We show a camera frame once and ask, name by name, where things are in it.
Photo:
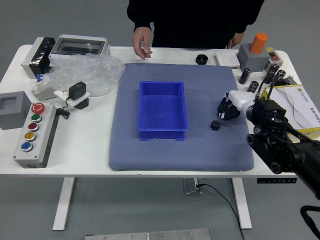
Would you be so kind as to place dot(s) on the white black enclosure box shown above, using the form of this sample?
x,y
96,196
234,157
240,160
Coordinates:
x,y
37,57

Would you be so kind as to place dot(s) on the white circuit breaker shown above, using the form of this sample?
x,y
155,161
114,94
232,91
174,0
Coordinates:
x,y
43,94

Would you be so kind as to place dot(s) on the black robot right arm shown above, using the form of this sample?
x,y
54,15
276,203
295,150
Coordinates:
x,y
277,140

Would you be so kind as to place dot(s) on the blue-grey table mat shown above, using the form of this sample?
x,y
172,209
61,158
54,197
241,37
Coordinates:
x,y
195,152

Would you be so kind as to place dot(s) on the white wall switch plate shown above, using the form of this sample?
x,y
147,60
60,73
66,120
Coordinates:
x,y
227,59

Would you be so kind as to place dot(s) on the person's right hand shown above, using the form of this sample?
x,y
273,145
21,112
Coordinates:
x,y
140,41

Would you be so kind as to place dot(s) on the blue plastic box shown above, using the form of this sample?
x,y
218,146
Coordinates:
x,y
162,110

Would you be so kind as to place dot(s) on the white switch box red button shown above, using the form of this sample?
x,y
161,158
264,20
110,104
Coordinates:
x,y
273,57

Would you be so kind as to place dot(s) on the silver metal plate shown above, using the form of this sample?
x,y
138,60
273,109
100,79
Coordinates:
x,y
150,235

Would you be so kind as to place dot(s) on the grey hollow square block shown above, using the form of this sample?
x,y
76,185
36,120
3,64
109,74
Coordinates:
x,y
12,117

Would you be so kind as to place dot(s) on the small black gear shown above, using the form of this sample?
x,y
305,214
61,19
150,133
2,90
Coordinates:
x,y
215,124

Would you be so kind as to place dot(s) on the person's left hand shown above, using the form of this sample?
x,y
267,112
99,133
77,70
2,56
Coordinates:
x,y
235,41

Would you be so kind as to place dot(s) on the grey under-table power unit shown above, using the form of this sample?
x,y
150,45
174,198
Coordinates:
x,y
190,186

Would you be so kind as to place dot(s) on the clear plastic bag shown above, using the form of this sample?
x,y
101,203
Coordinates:
x,y
85,70

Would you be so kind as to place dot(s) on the yellow white cardboard box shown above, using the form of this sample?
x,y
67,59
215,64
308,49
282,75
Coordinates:
x,y
300,107

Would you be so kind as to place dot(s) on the black hex nut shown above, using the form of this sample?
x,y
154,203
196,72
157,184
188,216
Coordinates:
x,y
201,59

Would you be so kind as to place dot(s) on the grey five-button control box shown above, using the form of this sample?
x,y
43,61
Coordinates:
x,y
32,155

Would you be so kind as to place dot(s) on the grey block with hole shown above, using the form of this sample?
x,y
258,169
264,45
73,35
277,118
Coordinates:
x,y
252,61

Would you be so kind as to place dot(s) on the black power adapter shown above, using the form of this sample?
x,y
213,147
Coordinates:
x,y
77,90

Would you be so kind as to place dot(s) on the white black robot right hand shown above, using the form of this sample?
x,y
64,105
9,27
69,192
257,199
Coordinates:
x,y
238,98

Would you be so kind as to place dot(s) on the person's hand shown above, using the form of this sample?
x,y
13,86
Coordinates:
x,y
140,41
235,41

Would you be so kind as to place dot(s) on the black table height controller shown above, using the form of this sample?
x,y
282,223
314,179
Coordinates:
x,y
275,180

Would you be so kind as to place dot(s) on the small black electronic component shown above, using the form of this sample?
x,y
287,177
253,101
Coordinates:
x,y
290,80

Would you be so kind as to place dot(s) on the grey distribution box clear cover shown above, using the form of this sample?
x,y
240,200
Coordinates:
x,y
78,46

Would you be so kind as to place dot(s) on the white table leg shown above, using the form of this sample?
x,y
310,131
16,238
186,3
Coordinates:
x,y
242,205
63,202

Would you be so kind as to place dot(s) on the orange cylinder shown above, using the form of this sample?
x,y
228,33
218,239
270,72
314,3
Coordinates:
x,y
259,43

